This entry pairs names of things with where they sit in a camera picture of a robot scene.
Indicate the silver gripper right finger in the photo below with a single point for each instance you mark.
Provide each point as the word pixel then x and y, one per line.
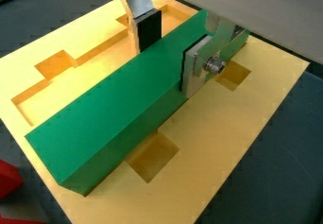
pixel 207 56

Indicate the yellow slotted board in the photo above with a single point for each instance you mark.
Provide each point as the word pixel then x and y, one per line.
pixel 170 175

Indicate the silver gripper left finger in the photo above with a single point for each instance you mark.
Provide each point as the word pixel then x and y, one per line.
pixel 145 22

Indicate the green long block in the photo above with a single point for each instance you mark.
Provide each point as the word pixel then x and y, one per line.
pixel 86 139

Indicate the red cross-shaped block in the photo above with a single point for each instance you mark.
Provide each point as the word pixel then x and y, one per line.
pixel 11 181

